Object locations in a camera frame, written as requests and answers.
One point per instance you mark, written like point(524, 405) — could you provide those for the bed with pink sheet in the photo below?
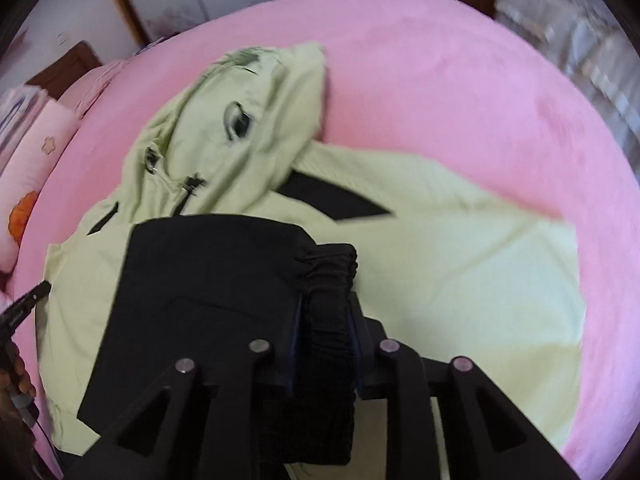
point(450, 85)

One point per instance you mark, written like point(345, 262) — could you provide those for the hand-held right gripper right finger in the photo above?
point(367, 355)

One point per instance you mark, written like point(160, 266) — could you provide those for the dark wooden headboard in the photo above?
point(70, 70)

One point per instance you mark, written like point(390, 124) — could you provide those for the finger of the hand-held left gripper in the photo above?
point(37, 294)

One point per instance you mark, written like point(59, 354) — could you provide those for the pink flower print pillow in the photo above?
point(35, 160)

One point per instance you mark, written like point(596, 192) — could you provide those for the green and black hooded jacket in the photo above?
point(450, 260)

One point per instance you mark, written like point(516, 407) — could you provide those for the person's left hand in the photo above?
point(17, 375)

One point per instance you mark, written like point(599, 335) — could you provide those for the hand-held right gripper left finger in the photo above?
point(260, 367)

